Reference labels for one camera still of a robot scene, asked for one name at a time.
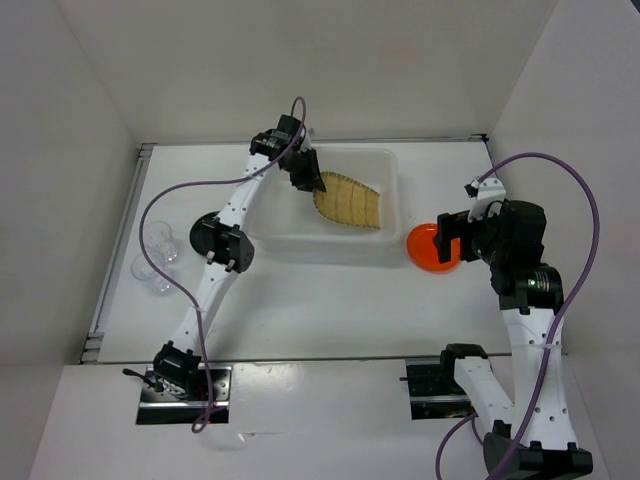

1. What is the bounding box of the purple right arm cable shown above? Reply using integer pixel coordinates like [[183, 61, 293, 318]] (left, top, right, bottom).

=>
[[435, 151, 600, 480]]

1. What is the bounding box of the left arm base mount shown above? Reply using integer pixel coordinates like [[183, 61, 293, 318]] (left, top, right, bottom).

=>
[[122, 365, 232, 426]]

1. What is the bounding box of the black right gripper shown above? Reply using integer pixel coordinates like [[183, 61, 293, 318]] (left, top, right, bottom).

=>
[[433, 200, 509, 265]]

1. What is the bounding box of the black round plate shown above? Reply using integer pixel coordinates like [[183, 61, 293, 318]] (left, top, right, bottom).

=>
[[189, 211, 218, 256]]

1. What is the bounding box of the clear plastic bin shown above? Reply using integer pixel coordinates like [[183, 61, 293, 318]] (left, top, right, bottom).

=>
[[248, 146, 402, 267]]

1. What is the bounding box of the orange plastic plate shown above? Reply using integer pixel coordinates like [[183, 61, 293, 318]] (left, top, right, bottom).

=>
[[406, 223, 460, 274]]

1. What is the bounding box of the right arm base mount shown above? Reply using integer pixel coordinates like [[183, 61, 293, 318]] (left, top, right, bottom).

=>
[[400, 358, 473, 420]]

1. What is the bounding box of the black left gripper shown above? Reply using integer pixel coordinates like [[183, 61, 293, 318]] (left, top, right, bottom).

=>
[[283, 147, 327, 195]]

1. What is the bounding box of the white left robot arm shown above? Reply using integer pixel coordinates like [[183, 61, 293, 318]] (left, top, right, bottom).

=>
[[153, 114, 326, 400]]

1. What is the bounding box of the clear faceted plastic cup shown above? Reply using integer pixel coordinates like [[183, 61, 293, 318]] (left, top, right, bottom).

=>
[[131, 250, 172, 295]]

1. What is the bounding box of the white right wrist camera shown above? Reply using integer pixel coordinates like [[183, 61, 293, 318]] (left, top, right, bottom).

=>
[[464, 178, 506, 223]]

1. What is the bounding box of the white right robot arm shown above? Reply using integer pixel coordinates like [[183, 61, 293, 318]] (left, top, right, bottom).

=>
[[433, 200, 593, 479]]

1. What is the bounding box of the woven bamboo tray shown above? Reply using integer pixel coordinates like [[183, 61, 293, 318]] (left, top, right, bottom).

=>
[[313, 171, 381, 230]]

